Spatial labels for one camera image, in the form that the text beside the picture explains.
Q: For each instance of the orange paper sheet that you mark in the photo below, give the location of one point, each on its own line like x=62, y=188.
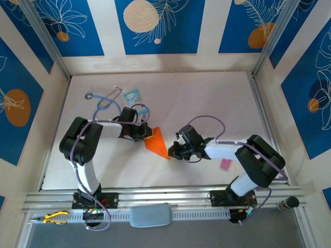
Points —
x=156, y=143

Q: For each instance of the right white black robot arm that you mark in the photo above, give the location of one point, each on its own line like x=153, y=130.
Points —
x=222, y=149

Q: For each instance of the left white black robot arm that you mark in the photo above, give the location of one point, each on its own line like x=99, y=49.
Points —
x=88, y=175

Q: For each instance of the pink plastic case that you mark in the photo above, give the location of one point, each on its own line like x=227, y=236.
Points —
x=225, y=164

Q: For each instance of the light blue snack packet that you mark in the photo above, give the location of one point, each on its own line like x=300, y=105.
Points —
x=133, y=96

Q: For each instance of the blue stethoscope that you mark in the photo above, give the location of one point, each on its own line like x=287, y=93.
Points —
x=89, y=95

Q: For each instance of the grey blue pouch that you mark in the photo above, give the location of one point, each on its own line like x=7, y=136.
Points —
x=151, y=215

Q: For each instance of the small bottle with black cap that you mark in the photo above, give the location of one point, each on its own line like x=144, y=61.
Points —
x=292, y=201

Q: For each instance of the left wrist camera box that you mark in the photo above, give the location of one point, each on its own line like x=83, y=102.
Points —
x=128, y=115

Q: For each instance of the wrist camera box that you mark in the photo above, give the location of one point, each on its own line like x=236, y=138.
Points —
x=190, y=134
x=128, y=115

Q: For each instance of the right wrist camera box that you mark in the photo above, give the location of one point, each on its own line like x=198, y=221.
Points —
x=190, y=134

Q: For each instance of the aluminium mounting rail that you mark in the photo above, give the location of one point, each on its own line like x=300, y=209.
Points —
x=168, y=196

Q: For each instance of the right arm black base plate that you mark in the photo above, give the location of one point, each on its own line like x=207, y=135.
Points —
x=219, y=199

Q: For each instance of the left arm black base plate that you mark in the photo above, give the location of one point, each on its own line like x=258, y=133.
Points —
x=111, y=200

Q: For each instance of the aluminium side rail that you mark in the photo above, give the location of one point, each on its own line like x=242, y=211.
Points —
x=261, y=108

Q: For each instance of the aluminium frame post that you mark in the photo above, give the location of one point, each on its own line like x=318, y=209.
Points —
x=49, y=44
x=271, y=38

